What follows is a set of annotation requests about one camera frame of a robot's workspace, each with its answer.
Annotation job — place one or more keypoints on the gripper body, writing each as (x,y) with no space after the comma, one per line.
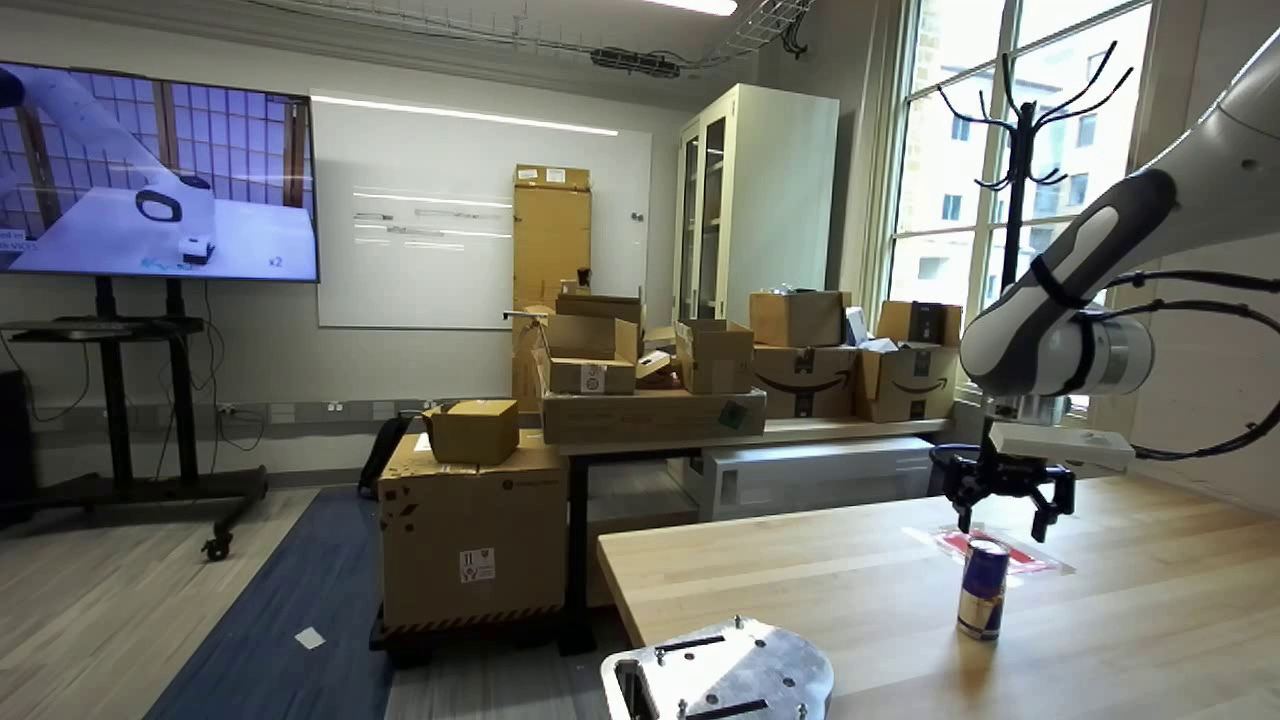
(1010,474)

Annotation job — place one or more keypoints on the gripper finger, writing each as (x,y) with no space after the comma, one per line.
(962,495)
(1058,495)

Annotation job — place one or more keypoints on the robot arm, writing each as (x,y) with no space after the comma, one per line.
(1060,300)

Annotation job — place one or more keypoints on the blue and silver drink can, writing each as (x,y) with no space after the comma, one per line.
(983,590)

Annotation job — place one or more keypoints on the metal plate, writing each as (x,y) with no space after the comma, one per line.
(740,665)

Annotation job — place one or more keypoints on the clear bag with red packet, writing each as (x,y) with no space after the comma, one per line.
(1025,558)

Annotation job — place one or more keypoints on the white radiator cover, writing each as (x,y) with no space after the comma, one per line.
(810,475)

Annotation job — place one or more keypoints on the black coat rack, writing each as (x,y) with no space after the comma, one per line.
(1018,200)

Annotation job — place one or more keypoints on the window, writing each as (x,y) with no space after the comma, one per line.
(950,180)

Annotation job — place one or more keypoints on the stack of cardboard boxes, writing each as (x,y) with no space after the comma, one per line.
(650,410)

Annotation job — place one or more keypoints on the cream cabinet with glass doors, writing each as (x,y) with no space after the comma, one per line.
(770,200)

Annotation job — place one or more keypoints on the black-legged table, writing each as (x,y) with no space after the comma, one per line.
(578,560)

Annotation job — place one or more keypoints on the small cardboard box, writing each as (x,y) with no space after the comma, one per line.
(475,430)

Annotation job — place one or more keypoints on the large cardboard box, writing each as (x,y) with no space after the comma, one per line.
(470,550)

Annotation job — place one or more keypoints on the ceiling light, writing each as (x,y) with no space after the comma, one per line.
(695,5)

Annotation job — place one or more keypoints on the black backpack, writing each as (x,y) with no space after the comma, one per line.
(385,455)

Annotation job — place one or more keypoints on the whiteboard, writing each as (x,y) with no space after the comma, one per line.
(430,220)

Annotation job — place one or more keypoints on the white paper slip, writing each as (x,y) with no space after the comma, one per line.
(310,638)

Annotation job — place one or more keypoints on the blue floor mat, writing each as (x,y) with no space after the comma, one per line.
(280,620)

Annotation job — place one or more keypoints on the black rolling screen stand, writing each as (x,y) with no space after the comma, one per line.
(120,400)

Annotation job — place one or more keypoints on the large wall screen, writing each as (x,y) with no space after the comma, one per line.
(150,170)

